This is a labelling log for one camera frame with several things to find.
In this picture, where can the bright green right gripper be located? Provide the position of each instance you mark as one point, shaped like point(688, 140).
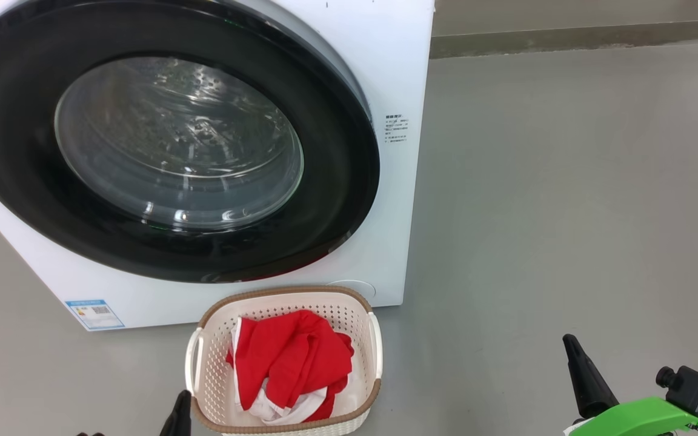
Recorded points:
point(640, 418)

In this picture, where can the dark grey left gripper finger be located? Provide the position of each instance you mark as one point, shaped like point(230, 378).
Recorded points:
point(178, 418)

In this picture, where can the red and white garment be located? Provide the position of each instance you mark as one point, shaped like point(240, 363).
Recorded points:
point(288, 357)

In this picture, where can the washing machine glass door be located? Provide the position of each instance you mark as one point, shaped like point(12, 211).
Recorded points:
point(16, 151)

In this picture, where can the cream perforated laundry basket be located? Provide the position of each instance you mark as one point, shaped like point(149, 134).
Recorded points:
point(216, 363)

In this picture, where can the white front-load washing machine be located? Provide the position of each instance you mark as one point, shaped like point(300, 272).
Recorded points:
point(385, 242)

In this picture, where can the blue energy label sticker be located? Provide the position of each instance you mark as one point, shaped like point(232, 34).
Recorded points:
point(94, 313)

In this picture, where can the printed text sticker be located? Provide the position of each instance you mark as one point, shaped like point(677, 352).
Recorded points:
point(397, 128)

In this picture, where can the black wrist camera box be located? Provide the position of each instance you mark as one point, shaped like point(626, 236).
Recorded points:
point(697, 390)

